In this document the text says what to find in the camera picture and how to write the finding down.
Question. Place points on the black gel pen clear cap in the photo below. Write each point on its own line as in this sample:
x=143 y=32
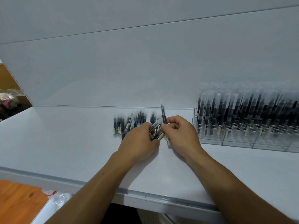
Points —
x=156 y=124
x=163 y=113

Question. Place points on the rows of upright black pens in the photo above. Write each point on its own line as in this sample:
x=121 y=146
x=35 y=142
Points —
x=245 y=109

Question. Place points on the pile of black pens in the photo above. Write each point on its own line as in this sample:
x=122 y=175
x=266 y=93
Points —
x=130 y=123

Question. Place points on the person's left hand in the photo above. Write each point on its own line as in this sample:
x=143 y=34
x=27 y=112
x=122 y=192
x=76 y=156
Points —
x=137 y=142

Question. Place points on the clear acrylic pen holder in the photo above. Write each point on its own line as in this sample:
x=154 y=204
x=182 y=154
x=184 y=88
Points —
x=233 y=139

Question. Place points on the plastic wrapped pink goods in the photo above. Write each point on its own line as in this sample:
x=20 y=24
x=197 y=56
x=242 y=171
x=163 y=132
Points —
x=8 y=101

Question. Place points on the person's right forearm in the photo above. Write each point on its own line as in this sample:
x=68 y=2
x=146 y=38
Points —
x=233 y=191

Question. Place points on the person's left forearm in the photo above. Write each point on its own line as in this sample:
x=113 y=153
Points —
x=98 y=191

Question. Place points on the orange wooden board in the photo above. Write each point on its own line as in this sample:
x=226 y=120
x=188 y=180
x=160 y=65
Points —
x=18 y=202

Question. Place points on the person's right hand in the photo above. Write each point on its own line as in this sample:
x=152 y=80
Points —
x=183 y=137

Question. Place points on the person's right thumb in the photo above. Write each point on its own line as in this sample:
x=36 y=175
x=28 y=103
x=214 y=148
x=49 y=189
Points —
x=167 y=130

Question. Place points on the person's left thumb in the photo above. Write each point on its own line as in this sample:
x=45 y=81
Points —
x=156 y=143

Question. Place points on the clear plastic packet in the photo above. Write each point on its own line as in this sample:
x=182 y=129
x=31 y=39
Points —
x=58 y=197

